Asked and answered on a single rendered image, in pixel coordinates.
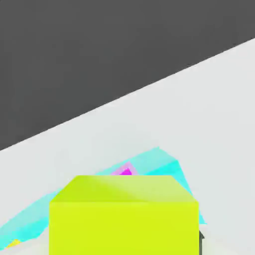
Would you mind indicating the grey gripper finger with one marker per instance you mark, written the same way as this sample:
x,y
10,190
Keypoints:
x,y
201,244

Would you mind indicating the small lime yellow cube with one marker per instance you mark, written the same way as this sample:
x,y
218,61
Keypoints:
x,y
123,225

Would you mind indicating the small magenta cube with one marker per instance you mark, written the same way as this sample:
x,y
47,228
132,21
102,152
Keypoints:
x,y
126,171

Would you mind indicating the large cyan box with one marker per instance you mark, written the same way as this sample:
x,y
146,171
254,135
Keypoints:
x,y
29,225

